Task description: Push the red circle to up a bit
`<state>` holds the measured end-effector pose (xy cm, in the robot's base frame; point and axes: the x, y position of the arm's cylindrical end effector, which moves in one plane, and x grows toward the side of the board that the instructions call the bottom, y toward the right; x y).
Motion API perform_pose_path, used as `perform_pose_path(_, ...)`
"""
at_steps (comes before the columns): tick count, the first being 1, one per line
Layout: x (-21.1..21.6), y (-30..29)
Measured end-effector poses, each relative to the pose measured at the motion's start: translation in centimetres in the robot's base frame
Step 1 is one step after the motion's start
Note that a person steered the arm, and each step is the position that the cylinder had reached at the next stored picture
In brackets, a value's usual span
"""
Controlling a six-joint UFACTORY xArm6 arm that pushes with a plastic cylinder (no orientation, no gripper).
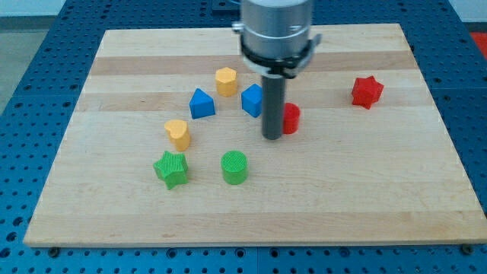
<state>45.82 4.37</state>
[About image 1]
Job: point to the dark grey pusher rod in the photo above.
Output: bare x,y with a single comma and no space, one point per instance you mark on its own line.
273,103

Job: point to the red cylinder block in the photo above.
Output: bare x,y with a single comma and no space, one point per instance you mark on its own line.
291,118

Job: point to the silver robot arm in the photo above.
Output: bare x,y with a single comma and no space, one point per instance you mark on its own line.
275,42

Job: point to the blue cube block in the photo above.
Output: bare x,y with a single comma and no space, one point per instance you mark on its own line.
251,100

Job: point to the yellow hexagon block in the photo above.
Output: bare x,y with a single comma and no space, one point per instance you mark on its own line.
226,81

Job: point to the blue triangle block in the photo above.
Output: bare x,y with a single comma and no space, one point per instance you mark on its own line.
201,104

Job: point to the green cylinder block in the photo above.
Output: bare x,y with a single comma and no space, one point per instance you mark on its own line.
234,167

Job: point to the red star block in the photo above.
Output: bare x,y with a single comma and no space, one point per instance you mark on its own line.
366,92

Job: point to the yellow heart block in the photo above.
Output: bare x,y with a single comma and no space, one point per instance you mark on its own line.
178,133

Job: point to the wooden board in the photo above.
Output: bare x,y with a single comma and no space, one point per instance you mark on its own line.
389,175

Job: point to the green star block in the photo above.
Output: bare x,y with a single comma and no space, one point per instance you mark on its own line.
172,169

